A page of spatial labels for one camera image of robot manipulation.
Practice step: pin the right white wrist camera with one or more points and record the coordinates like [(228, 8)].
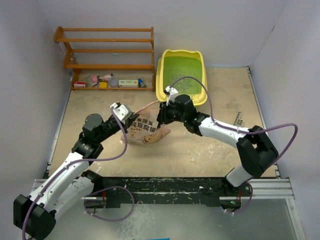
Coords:
[(171, 93)]

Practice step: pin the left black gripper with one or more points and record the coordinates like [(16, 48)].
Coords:
[(129, 120)]

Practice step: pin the red white small box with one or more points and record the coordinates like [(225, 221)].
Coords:
[(78, 84)]

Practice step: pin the brown wooden shelf rack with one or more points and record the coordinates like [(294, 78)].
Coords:
[(70, 62)]

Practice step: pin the pale green long box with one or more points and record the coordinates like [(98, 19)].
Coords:
[(128, 83)]

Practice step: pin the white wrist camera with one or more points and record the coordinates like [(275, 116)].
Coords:
[(122, 111), (171, 93)]

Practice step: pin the yellow small block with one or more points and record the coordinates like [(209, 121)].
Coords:
[(103, 85)]

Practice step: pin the pink small package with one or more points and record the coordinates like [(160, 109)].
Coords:
[(94, 79)]

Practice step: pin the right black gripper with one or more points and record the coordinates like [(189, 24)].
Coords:
[(162, 118)]

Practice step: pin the pink cat litter bag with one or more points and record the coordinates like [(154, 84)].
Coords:
[(146, 129)]

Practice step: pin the yellow green litter box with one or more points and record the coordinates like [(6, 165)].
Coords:
[(181, 59)]

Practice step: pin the metal bag clip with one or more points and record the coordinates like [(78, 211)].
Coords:
[(238, 120)]

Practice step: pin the clear plastic cup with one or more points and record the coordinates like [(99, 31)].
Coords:
[(113, 82)]

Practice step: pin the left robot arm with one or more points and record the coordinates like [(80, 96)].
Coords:
[(37, 214)]

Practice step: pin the green litter pellets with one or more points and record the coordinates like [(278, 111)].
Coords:
[(186, 86)]

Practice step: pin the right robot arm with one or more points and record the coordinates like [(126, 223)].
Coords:
[(256, 151)]

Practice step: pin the blue grey bottle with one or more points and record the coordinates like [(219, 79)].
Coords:
[(141, 83)]

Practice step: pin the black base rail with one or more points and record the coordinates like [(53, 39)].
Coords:
[(208, 191)]

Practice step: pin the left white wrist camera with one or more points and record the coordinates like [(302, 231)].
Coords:
[(122, 111)]

